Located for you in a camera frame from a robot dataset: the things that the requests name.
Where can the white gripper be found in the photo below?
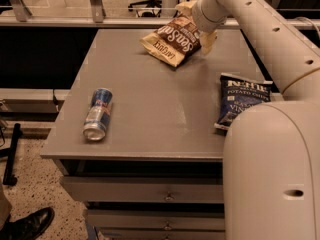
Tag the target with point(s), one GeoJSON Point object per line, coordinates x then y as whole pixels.
{"type": "Point", "coordinates": [199, 14]}

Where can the brown chip bag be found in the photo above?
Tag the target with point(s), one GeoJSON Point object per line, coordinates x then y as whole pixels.
{"type": "Point", "coordinates": [173, 42]}

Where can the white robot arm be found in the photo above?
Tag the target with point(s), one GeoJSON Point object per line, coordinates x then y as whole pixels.
{"type": "Point", "coordinates": [271, 157]}

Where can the blue kettle chip bag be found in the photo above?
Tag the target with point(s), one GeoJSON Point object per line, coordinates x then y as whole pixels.
{"type": "Point", "coordinates": [237, 95]}

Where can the blue silver energy drink can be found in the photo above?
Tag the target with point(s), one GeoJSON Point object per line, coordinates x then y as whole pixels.
{"type": "Point", "coordinates": [98, 117]}

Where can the grey drawer cabinet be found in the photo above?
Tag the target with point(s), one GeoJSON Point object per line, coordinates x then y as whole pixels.
{"type": "Point", "coordinates": [161, 122]}

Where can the top drawer front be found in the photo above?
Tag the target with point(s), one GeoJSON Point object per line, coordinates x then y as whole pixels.
{"type": "Point", "coordinates": [143, 190]}

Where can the drawer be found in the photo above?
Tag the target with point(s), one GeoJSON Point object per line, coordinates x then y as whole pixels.
{"type": "Point", "coordinates": [143, 190]}
{"type": "Point", "coordinates": [116, 219]}

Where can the black metal stand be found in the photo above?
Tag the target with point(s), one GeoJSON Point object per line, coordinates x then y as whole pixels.
{"type": "Point", "coordinates": [9, 179]}

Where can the black leather shoe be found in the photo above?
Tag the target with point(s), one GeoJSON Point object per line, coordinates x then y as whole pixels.
{"type": "Point", "coordinates": [28, 228]}

